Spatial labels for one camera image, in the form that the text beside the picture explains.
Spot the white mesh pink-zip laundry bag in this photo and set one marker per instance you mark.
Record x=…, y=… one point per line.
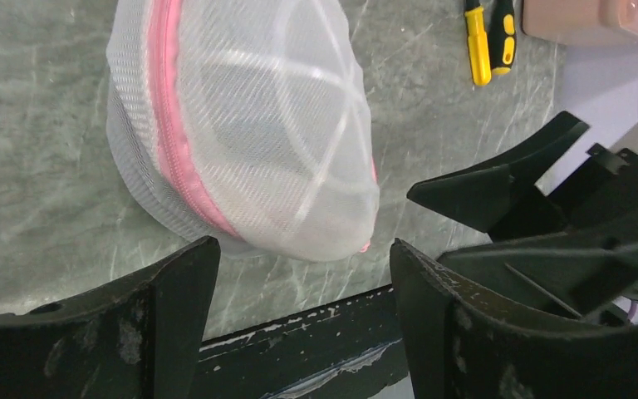
x=246, y=121

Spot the translucent pink storage box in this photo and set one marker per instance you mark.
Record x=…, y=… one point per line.
x=582, y=22

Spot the small yellow black screwdriver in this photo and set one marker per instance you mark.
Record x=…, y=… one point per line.
x=477, y=43

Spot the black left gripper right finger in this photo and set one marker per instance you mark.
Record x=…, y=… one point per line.
x=463, y=340

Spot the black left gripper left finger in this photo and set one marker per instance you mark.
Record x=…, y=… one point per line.
x=135, y=337

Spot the black yellow screwdriver on table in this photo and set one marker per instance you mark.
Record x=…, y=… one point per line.
x=502, y=37

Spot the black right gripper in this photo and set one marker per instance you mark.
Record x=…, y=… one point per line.
x=573, y=275

